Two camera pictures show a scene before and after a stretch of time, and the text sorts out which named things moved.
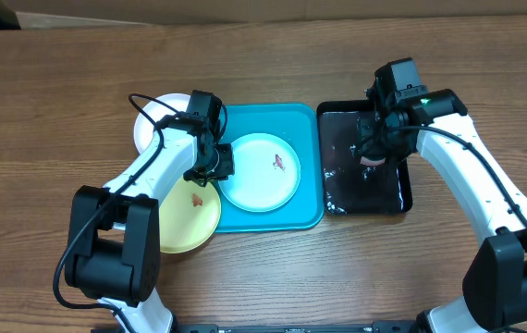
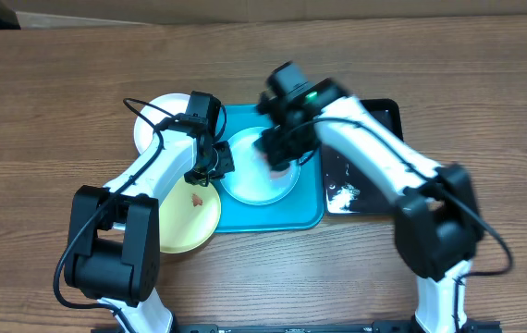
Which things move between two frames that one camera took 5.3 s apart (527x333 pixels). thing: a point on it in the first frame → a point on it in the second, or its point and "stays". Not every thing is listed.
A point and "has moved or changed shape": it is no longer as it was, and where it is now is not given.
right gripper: (376, 137) → (279, 151)
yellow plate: (189, 215) stays
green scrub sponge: (370, 162) has moved or changed shape
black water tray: (349, 186) stays
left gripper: (226, 167) stays
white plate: (143, 129) stays
